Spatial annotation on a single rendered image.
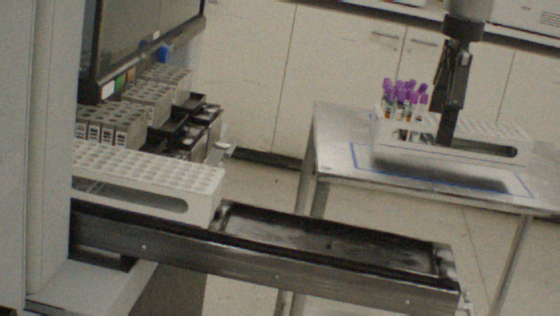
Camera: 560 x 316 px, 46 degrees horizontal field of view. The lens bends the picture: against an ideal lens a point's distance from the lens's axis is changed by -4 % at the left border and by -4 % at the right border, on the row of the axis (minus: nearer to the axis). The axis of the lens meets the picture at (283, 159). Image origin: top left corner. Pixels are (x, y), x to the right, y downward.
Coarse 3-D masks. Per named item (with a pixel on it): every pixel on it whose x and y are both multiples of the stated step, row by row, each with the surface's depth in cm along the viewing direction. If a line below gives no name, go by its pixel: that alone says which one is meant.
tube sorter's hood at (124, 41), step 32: (96, 0) 82; (128, 0) 93; (160, 0) 108; (192, 0) 130; (96, 32) 83; (128, 32) 96; (160, 32) 113; (192, 32) 131; (96, 64) 84; (128, 64) 96; (96, 96) 86
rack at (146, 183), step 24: (96, 144) 101; (72, 168) 92; (96, 168) 94; (120, 168) 94; (144, 168) 96; (168, 168) 97; (192, 168) 99; (216, 168) 100; (72, 192) 93; (96, 192) 98; (120, 192) 100; (144, 192) 102; (168, 192) 92; (192, 192) 91; (216, 192) 95; (168, 216) 93; (192, 216) 92
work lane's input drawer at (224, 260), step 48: (96, 240) 93; (144, 240) 93; (192, 240) 92; (240, 240) 92; (288, 240) 96; (336, 240) 99; (384, 240) 101; (432, 240) 101; (288, 288) 92; (336, 288) 91; (384, 288) 91; (432, 288) 90
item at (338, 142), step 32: (320, 128) 141; (352, 128) 145; (320, 160) 124; (352, 160) 127; (384, 160) 130; (416, 160) 133; (544, 160) 148; (320, 192) 121; (416, 192) 120; (448, 192) 120; (480, 192) 122; (512, 192) 125; (544, 192) 128; (512, 256) 172
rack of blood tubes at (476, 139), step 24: (384, 120) 122; (432, 120) 127; (480, 120) 132; (384, 144) 124; (408, 144) 124; (432, 144) 126; (456, 144) 133; (480, 144) 133; (504, 144) 123; (528, 144) 123; (504, 168) 125
